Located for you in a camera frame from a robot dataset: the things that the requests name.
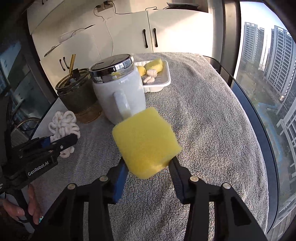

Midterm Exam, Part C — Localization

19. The white knotted rope toy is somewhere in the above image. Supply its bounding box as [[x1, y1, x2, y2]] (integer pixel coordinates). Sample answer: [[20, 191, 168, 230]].
[[48, 110, 81, 159]]

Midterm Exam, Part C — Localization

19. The yellow round sponge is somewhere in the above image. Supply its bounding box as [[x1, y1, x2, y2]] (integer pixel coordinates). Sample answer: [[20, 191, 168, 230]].
[[137, 66, 147, 77]]

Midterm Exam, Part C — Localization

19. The yellow rectangular sponge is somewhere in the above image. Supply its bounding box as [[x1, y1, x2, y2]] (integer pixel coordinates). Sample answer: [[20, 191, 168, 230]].
[[144, 58, 163, 73]]

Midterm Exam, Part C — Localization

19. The person's left hand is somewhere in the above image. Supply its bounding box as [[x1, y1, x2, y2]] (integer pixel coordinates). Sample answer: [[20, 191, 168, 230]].
[[0, 184, 43, 225]]

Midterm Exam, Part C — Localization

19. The metal mesh chair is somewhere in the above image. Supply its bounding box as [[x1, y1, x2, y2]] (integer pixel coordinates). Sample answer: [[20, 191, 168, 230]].
[[11, 117, 41, 147]]

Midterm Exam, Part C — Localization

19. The grey towel table cover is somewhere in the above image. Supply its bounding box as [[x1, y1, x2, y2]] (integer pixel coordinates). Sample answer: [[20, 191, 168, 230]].
[[33, 53, 268, 240]]

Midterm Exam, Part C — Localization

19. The amber glass tumbler green sleeve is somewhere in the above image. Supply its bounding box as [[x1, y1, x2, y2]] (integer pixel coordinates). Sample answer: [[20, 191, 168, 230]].
[[55, 54, 102, 123]]

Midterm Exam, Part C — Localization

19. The white mug chrome lid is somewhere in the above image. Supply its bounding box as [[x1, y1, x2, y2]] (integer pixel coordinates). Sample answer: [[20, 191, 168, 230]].
[[89, 54, 146, 125]]

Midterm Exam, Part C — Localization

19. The white plastic tray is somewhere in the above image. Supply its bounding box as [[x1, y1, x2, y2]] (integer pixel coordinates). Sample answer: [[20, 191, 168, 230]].
[[135, 60, 171, 93]]

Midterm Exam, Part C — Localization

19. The small white knotted toy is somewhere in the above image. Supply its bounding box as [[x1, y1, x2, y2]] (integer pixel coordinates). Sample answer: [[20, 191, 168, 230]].
[[147, 69, 158, 78]]

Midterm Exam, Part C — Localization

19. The white cabinet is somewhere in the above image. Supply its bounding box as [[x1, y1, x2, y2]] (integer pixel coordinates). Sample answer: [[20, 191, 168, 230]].
[[27, 1, 214, 86]]

